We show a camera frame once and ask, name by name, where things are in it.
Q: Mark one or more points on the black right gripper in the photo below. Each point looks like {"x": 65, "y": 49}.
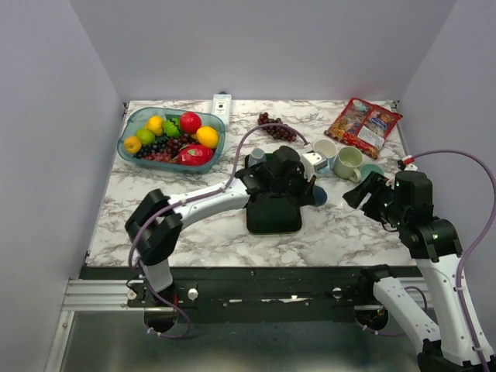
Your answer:
{"x": 373, "y": 183}

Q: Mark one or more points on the mint green bird-print mug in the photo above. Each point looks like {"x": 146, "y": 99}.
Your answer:
{"x": 368, "y": 169}

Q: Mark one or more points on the light green ceramic mug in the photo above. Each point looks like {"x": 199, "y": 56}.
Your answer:
{"x": 348, "y": 163}

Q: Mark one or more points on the dark blue gold-rimmed cup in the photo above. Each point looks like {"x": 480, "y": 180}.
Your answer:
{"x": 320, "y": 196}

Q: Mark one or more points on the light blue hexagonal mug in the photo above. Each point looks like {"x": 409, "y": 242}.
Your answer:
{"x": 329, "y": 150}

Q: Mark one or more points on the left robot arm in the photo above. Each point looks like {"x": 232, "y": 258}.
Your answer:
{"x": 155, "y": 225}

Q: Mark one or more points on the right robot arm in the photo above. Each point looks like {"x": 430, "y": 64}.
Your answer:
{"x": 454, "y": 341}

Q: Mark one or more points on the red snack packet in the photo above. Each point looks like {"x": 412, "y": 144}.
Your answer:
{"x": 363, "y": 125}

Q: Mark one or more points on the black rectangular tray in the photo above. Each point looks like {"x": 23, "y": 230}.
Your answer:
{"x": 274, "y": 187}

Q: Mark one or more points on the loose red grape bunch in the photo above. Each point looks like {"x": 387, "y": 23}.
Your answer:
{"x": 276, "y": 128}

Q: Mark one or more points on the grey-blue small cup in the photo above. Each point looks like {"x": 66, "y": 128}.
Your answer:
{"x": 257, "y": 156}

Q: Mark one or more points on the orange fruit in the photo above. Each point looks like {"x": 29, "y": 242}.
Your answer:
{"x": 132, "y": 144}
{"x": 208, "y": 137}

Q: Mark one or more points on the red dragon fruit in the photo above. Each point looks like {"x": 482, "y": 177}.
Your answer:
{"x": 193, "y": 155}

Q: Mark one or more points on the red apple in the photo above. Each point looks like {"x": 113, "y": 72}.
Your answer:
{"x": 190, "y": 122}

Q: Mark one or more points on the green lime with zigzag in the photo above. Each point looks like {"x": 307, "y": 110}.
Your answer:
{"x": 171, "y": 127}

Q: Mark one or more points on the dark grape bunch in basket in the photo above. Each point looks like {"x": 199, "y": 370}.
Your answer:
{"x": 165, "y": 150}

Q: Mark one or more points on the yellow lemon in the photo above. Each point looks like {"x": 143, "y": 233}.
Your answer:
{"x": 155, "y": 124}

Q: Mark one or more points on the teal plastic fruit basket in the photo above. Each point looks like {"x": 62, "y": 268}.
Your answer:
{"x": 139, "y": 119}

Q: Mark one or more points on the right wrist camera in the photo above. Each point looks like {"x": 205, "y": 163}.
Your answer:
{"x": 407, "y": 163}

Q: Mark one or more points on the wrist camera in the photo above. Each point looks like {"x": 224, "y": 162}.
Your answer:
{"x": 407, "y": 163}
{"x": 313, "y": 162}

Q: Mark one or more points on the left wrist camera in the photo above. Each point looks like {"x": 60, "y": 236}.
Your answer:
{"x": 313, "y": 162}

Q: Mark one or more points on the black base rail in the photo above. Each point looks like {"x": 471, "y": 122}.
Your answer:
{"x": 216, "y": 295}

